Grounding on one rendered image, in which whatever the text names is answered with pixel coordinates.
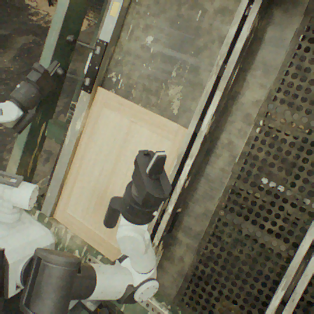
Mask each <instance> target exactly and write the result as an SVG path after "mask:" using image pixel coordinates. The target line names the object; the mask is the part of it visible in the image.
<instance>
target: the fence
mask: <svg viewBox="0 0 314 314"><path fill-rule="evenodd" d="M114 1H116V2H119V3H120V6H119V8H118V12H117V14H116V17H112V16H110V15H109V14H110V12H111V8H112V6H113V3H114ZM129 4H130V0H112V1H111V5H110V7H109V10H108V13H107V16H106V18H105V21H104V24H103V29H102V33H101V35H100V39H101V40H103V41H106V42H108V45H107V49H106V51H105V55H104V59H103V61H102V65H101V67H100V70H99V73H98V75H97V78H96V81H95V85H94V87H93V90H92V92H91V94H88V93H86V92H85V91H83V90H82V91H81V95H80V97H79V100H78V104H77V106H76V110H75V112H74V115H73V118H72V120H71V124H70V126H69V130H68V132H67V136H66V138H65V143H64V146H63V148H62V151H61V154H60V157H59V160H58V162H57V166H56V169H55V171H54V174H53V178H52V180H51V183H50V186H49V189H48V192H47V194H46V198H45V200H44V203H43V207H42V209H41V212H42V213H43V214H45V215H46V216H48V217H53V215H54V213H55V209H56V207H57V203H58V201H59V199H60V195H61V193H62V190H63V187H64V182H65V179H66V177H67V173H68V171H69V168H70V166H71V162H72V160H73V157H74V154H75V151H76V149H77V146H78V144H79V140H80V138H81V134H82V132H83V129H84V127H85V124H86V121H87V116H88V112H89V111H90V108H91V105H92V103H93V99H94V96H95V93H96V91H97V88H98V87H101V86H102V83H103V80H104V77H105V74H106V70H107V67H108V65H109V61H110V59H111V55H112V53H113V51H114V47H115V45H116V42H117V39H118V36H119V34H120V31H121V27H122V25H123V21H124V19H125V14H126V12H127V9H128V6H129Z"/></svg>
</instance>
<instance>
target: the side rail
mask: <svg viewBox="0 0 314 314"><path fill-rule="evenodd" d="M89 3H90V0H58V1H57V5H56V8H55V11H54V14H53V18H52V21H51V22H52V23H51V26H50V30H49V33H48V36H47V39H46V42H45V46H44V48H43V52H42V55H41V59H40V62H39V63H40V64H42V65H43V66H44V67H45V68H47V67H48V66H50V65H51V64H52V63H54V61H57V62H59V64H60V66H59V67H63V68H65V70H66V71H68V68H69V66H70V63H71V59H72V57H73V54H74V50H75V47H76V45H74V46H70V45H69V44H68V43H67V41H66V38H67V37H68V36H69V35H74V36H75V37H76V38H77V40H78V39H79V36H80V35H79V34H80V31H81V27H82V24H83V21H84V18H85V16H86V13H87V10H88V6H89ZM52 77H53V79H54V81H55V82H56V84H57V87H56V88H55V89H54V90H50V91H49V92H48V93H47V95H41V96H42V100H41V101H40V102H39V103H38V104H37V106H36V107H35V108H33V110H34V111H35V112H36V113H37V114H38V116H37V117H36V118H35V119H34V120H33V121H32V122H31V123H30V124H29V125H28V126H27V128H26V129H24V130H23V131H22V132H21V133H20V135H19V134H17V137H16V139H15V143H14V146H13V150H12V152H11V159H10V161H9V164H8V168H7V171H6V172H7V173H12V174H15V175H20V176H23V177H24V179H23V182H28V183H30V184H31V183H32V180H33V178H34V173H35V172H36V168H37V165H38V163H39V159H40V155H41V151H42V148H43V145H44V142H45V140H46V136H45V135H44V132H45V130H46V127H47V124H48V121H49V120H50V119H53V115H54V113H55V110H56V107H57V103H58V100H59V98H60V94H61V92H62V87H63V84H64V80H65V77H64V78H59V77H58V76H57V74H56V72H55V73H54V74H53V76H52Z"/></svg>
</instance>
